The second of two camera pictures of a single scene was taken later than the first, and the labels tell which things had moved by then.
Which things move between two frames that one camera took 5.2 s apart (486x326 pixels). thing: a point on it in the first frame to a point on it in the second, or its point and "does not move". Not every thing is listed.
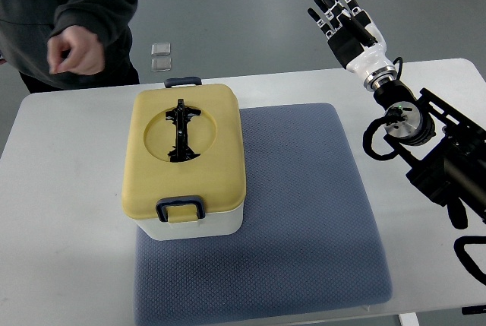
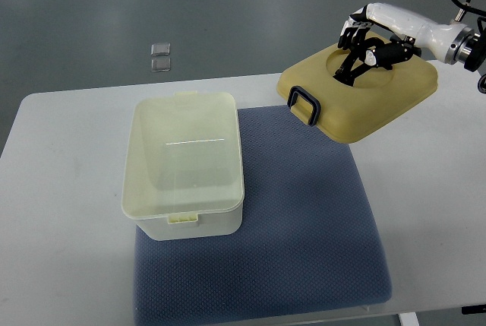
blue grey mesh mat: x=310 y=241 does not move
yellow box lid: x=218 y=175 to x=348 y=113
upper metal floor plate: x=162 y=49 does not move
